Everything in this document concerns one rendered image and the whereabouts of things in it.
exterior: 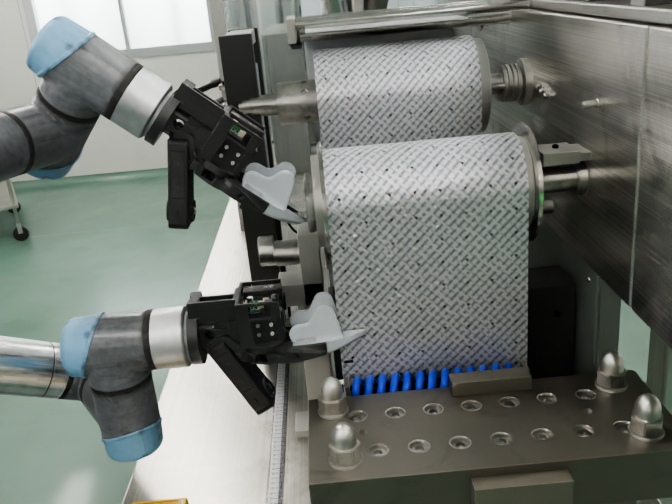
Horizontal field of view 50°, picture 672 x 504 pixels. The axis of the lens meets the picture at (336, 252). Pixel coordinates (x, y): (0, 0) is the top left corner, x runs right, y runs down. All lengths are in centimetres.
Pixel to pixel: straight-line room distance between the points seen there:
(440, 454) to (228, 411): 45
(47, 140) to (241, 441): 49
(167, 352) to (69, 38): 37
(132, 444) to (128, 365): 11
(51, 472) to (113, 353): 191
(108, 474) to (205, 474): 167
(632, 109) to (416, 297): 32
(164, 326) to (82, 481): 184
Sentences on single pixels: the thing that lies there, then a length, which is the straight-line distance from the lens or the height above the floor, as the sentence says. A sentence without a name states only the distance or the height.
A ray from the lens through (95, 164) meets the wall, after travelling 682.
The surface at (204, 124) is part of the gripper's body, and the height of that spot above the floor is 136.
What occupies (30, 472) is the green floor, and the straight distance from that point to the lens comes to 283.
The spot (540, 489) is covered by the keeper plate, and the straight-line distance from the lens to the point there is 79.
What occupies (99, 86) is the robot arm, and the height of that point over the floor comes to 142.
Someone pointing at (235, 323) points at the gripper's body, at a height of 113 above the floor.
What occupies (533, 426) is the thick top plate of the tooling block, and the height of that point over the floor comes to 103.
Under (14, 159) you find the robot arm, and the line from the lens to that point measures 88.
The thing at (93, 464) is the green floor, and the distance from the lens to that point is 277.
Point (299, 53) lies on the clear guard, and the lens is 185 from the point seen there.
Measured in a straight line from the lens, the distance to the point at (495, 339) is 94.
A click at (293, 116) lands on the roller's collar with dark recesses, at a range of 111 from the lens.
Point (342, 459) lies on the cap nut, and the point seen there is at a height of 104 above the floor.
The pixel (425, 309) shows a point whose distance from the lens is 90.
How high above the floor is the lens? 151
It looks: 21 degrees down
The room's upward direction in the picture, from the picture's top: 5 degrees counter-clockwise
